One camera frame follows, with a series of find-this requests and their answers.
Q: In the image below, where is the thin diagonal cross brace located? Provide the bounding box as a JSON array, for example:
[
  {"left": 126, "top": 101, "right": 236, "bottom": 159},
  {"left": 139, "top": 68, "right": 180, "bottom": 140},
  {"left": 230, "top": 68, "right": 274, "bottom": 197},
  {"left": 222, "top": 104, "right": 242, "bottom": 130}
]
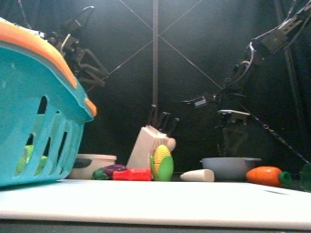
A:
[
  {"left": 86, "top": 0, "right": 206, "bottom": 93},
  {"left": 118, "top": 0, "right": 223, "bottom": 89}
]

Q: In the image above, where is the grey-blue toy pot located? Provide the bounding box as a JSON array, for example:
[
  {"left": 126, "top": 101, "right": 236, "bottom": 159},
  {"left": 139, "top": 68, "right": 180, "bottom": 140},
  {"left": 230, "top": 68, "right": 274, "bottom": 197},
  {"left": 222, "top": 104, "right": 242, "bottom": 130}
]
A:
[{"left": 199, "top": 157, "right": 263, "bottom": 182}]

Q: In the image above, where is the orange toy carrot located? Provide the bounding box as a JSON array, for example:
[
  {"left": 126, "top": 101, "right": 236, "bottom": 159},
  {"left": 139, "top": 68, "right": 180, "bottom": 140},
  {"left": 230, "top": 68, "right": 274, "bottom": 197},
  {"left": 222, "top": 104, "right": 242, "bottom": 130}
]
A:
[{"left": 246, "top": 166, "right": 292, "bottom": 187}]

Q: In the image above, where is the white toy bottle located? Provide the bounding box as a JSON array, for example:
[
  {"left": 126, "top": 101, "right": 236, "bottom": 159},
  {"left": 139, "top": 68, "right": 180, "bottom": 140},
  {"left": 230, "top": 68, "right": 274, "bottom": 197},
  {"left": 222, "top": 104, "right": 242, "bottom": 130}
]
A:
[{"left": 180, "top": 168, "right": 215, "bottom": 183}]

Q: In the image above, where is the yellow toy corn green husk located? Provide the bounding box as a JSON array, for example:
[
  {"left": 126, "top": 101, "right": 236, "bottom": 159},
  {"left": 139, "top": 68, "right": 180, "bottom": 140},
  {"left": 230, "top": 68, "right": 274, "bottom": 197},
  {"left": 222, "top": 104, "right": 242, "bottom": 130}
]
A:
[{"left": 150, "top": 144, "right": 175, "bottom": 182}]

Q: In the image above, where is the dark green toy item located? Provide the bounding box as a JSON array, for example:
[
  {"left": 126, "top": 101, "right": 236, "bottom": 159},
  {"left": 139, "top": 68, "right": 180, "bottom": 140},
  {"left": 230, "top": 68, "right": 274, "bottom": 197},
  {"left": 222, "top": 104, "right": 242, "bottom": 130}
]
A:
[{"left": 300, "top": 162, "right": 311, "bottom": 193}]

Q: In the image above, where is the cream toy knife block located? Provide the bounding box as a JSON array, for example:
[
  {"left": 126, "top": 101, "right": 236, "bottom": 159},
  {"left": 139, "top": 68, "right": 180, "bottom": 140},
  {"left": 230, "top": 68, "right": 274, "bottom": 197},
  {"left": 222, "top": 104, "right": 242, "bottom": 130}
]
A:
[{"left": 127, "top": 125, "right": 178, "bottom": 169}]

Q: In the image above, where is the teal toy basket orange rim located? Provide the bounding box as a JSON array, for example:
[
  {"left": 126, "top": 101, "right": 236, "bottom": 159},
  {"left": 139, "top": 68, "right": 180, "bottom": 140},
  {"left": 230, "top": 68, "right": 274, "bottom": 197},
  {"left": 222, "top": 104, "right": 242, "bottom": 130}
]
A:
[{"left": 0, "top": 17, "right": 99, "bottom": 187}]

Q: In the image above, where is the red toy pepper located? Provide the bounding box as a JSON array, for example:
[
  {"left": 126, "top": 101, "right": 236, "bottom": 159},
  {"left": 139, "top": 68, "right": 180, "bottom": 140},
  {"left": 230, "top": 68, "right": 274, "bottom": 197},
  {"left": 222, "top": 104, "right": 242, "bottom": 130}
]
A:
[{"left": 112, "top": 167, "right": 154, "bottom": 182}]

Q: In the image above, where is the white toy pot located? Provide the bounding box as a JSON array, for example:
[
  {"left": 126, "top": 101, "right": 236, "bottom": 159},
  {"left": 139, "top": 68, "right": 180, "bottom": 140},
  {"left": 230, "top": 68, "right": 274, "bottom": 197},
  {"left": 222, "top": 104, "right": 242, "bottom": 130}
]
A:
[{"left": 66, "top": 153, "right": 118, "bottom": 180}]

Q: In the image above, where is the purple toy eggplant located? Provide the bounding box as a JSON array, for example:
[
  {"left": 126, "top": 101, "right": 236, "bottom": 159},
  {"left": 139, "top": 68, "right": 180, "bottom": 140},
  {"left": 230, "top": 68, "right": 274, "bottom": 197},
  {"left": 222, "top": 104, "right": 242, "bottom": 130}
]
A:
[{"left": 91, "top": 164, "right": 128, "bottom": 180}]

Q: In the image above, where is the lime green toy in basket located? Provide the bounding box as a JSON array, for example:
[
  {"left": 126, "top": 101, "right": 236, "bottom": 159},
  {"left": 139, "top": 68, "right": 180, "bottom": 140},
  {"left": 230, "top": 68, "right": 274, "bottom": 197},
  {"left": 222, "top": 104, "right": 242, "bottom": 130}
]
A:
[{"left": 15, "top": 145, "right": 50, "bottom": 177}]

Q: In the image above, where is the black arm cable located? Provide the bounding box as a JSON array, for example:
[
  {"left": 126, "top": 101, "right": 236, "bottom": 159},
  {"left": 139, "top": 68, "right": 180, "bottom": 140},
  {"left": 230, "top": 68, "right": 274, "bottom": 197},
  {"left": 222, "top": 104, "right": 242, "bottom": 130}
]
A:
[{"left": 242, "top": 104, "right": 311, "bottom": 166}]

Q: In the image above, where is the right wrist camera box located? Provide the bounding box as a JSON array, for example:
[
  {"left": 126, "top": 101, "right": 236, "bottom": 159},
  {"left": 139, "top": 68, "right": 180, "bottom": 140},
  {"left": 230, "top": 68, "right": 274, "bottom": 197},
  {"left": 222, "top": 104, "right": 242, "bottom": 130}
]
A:
[{"left": 182, "top": 95, "right": 219, "bottom": 109}]

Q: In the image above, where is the black toy knife handle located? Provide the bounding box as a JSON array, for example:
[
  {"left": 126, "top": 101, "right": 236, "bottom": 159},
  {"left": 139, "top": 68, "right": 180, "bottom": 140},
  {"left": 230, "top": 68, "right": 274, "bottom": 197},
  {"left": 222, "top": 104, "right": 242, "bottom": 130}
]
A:
[
  {"left": 167, "top": 116, "right": 182, "bottom": 138},
  {"left": 147, "top": 104, "right": 158, "bottom": 127},
  {"left": 156, "top": 111, "right": 172, "bottom": 132}
]

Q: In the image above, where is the vertical metal frame pole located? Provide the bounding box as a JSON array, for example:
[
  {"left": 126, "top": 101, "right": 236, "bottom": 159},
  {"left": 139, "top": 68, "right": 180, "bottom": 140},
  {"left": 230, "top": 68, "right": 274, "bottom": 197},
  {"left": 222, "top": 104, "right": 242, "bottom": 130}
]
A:
[{"left": 152, "top": 0, "right": 159, "bottom": 107}]

